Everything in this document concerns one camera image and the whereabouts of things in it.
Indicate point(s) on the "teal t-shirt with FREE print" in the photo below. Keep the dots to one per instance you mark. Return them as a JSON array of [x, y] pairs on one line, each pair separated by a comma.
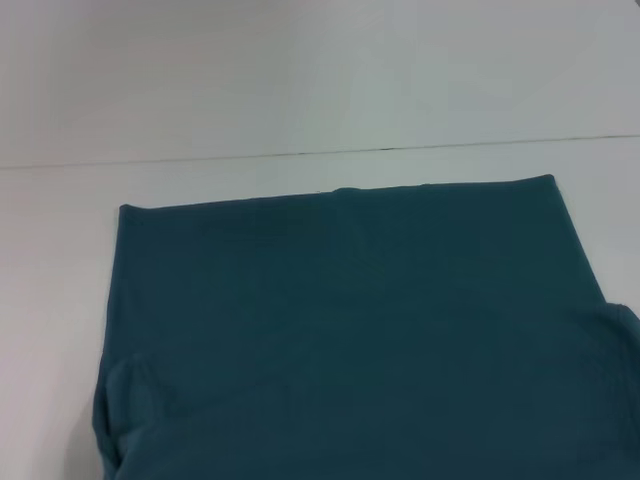
[[350, 325]]

